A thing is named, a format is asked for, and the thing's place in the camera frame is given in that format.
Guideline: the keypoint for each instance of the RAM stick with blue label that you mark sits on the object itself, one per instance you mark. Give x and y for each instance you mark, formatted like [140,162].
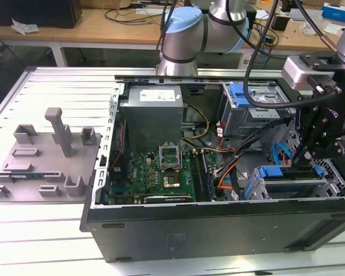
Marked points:
[26,176]

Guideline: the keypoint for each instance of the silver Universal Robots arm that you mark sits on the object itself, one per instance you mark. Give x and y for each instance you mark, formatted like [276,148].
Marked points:
[184,40]

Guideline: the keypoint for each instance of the clear plastic bag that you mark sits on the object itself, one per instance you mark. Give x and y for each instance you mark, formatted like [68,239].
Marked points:
[332,28]

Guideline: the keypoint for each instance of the grey power supply unit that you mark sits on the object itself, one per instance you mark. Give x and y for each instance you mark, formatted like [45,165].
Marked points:
[152,120]

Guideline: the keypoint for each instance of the large black box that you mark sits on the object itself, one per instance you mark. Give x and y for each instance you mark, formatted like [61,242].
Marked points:
[40,11]

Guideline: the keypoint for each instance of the flat grey box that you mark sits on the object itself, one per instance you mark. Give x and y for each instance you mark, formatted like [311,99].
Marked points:
[316,13]

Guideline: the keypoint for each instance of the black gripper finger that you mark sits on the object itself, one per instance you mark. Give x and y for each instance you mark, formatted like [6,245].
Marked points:
[316,138]
[298,120]

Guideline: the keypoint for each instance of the black graphics card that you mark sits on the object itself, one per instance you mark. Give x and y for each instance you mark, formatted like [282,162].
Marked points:
[166,199]

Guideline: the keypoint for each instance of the blue cardboard box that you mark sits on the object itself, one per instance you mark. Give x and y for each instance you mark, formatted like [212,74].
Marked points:
[336,13]

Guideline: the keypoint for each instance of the black open PC case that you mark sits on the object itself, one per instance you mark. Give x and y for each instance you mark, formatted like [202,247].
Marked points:
[218,235]

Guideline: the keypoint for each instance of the wooden desk white frame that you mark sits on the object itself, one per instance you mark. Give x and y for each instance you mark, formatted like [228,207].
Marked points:
[54,36]
[293,43]

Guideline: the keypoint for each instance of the blue plastic drive latch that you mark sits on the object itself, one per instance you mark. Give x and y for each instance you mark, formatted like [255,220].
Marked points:
[237,95]

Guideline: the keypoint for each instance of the green motherboard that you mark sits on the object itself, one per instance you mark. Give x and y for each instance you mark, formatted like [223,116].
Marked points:
[141,172]

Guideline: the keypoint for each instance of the white paper sheet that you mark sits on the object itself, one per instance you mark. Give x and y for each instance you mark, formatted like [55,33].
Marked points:
[261,14]

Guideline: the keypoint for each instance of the crumpled white plastic wrap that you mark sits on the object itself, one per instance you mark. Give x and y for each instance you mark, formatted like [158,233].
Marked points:
[24,27]

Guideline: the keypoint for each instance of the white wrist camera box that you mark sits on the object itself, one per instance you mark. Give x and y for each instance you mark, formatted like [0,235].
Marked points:
[294,72]

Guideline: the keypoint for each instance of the CPU socket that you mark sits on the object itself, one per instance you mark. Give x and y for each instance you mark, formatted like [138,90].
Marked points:
[172,181]

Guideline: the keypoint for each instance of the metal disk bay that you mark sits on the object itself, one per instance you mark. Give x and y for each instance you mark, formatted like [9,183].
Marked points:
[329,188]

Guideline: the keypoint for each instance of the grey plastic parts rack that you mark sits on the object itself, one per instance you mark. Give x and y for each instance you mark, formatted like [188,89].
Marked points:
[46,161]

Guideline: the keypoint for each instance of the metal drive cage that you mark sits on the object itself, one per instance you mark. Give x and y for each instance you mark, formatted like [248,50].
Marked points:
[241,120]

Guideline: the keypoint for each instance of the small black cube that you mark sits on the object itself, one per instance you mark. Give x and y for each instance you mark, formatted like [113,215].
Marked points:
[280,23]

